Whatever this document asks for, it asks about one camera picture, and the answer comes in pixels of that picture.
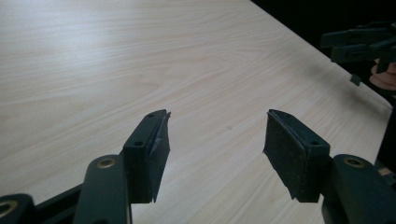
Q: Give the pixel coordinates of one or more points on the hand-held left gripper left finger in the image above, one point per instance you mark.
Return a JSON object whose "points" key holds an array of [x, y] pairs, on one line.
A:
{"points": [[146, 161]]}

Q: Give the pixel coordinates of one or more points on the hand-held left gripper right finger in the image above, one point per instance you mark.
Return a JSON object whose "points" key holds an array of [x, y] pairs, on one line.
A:
{"points": [[295, 155]]}

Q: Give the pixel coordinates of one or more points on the small dark tape piece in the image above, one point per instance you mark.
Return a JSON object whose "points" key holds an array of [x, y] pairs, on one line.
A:
{"points": [[355, 79]]}

